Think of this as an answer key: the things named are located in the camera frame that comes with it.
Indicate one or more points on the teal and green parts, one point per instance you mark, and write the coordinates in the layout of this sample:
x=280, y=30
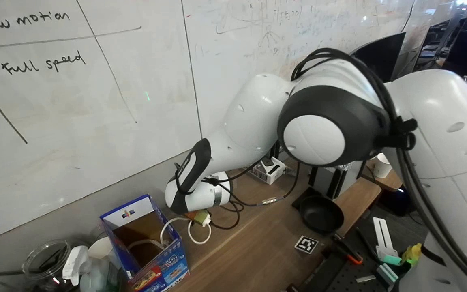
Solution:
x=400, y=264

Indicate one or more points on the black frying pan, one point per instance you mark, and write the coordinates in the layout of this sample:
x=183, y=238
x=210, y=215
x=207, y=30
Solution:
x=319, y=213

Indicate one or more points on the white plastic part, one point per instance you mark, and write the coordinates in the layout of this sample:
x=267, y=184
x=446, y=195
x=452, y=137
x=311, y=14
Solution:
x=384, y=238

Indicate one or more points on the blue cardboard box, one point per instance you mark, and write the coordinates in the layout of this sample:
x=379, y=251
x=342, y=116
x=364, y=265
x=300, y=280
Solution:
x=157, y=265

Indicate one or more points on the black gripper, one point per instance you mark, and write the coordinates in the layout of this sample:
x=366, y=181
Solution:
x=199, y=218

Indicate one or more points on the black table mat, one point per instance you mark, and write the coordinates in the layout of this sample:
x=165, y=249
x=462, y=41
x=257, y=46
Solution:
x=347, y=277

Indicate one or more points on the black white marker tag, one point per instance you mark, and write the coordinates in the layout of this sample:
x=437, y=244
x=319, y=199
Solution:
x=304, y=244

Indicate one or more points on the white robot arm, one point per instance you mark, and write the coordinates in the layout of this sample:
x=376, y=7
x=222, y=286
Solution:
x=314, y=139

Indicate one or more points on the white phone box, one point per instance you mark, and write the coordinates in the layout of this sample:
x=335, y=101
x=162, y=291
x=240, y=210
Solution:
x=267, y=171

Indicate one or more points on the clear plastic water bottle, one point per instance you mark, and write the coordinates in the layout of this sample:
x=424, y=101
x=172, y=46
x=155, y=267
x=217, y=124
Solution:
x=100, y=249

